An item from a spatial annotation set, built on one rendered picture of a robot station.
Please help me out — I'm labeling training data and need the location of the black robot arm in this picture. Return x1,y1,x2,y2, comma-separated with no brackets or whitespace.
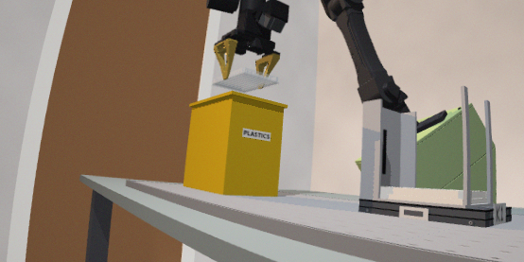
206,0,447,133

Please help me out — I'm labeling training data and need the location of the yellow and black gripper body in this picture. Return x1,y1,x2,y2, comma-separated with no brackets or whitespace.
214,28,280,58

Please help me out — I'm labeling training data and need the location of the yellow plastics bin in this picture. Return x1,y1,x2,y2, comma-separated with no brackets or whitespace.
183,91,288,197

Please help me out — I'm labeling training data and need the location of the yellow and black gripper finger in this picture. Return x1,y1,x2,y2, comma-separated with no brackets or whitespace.
214,39,237,80
255,53,280,74

